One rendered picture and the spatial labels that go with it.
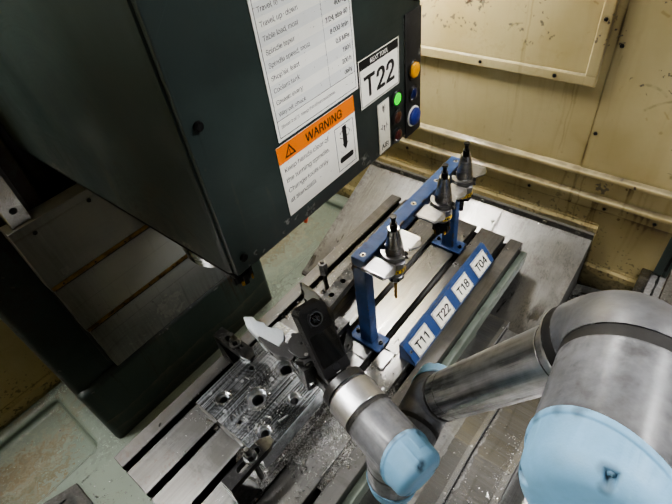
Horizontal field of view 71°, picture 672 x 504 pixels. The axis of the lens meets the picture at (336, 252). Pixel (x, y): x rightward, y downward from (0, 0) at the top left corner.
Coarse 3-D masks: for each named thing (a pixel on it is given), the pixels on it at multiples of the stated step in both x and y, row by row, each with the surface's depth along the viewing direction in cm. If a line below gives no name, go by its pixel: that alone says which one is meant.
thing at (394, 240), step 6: (390, 234) 103; (396, 234) 103; (390, 240) 104; (396, 240) 104; (390, 246) 105; (396, 246) 105; (402, 246) 106; (390, 252) 106; (396, 252) 106; (402, 252) 106
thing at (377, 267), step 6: (372, 258) 108; (378, 258) 108; (366, 264) 107; (372, 264) 107; (378, 264) 107; (384, 264) 106; (390, 264) 106; (366, 270) 106; (372, 270) 105; (378, 270) 105; (384, 270) 105; (390, 270) 105; (378, 276) 104; (384, 276) 104; (390, 276) 104
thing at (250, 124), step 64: (0, 0) 54; (64, 0) 44; (128, 0) 38; (192, 0) 42; (384, 0) 63; (0, 64) 68; (64, 64) 53; (128, 64) 44; (192, 64) 44; (256, 64) 50; (64, 128) 67; (128, 128) 53; (192, 128) 47; (256, 128) 53; (128, 192) 66; (192, 192) 52; (256, 192) 57; (320, 192) 68; (256, 256) 62
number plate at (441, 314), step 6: (444, 300) 130; (438, 306) 129; (444, 306) 130; (450, 306) 131; (432, 312) 127; (438, 312) 128; (444, 312) 130; (450, 312) 131; (438, 318) 128; (444, 318) 129; (438, 324) 128; (444, 324) 129
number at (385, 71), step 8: (392, 56) 69; (376, 64) 66; (384, 64) 68; (392, 64) 70; (376, 72) 67; (384, 72) 69; (392, 72) 70; (376, 80) 68; (384, 80) 69; (392, 80) 71; (376, 88) 69; (384, 88) 70
